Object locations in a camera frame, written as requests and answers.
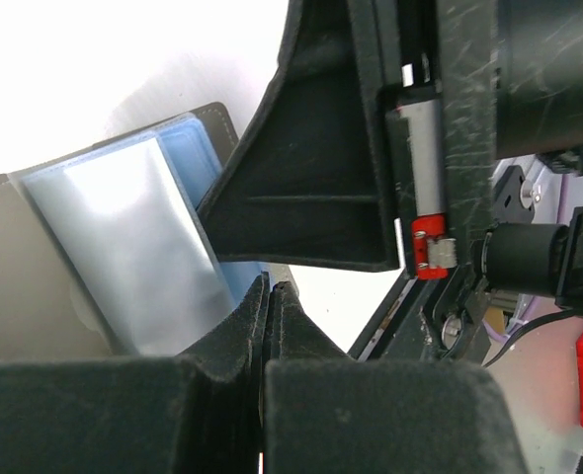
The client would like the grey card holder wallet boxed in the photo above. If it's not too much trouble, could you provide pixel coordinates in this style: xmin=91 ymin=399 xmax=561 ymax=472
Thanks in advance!
xmin=0 ymin=103 xmax=291 ymax=360

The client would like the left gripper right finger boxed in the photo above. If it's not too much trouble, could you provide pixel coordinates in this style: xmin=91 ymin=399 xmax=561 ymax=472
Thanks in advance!
xmin=263 ymin=282 xmax=528 ymax=473

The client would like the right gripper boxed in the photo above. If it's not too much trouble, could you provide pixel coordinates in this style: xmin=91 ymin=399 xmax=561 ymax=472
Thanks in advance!
xmin=198 ymin=1 xmax=498 ymax=275

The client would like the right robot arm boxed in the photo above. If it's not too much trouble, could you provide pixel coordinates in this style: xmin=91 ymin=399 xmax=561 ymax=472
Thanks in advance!
xmin=198 ymin=1 xmax=583 ymax=272

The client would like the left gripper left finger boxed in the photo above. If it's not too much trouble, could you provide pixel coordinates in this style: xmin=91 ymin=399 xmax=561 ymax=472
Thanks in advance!
xmin=0 ymin=274 xmax=270 ymax=473

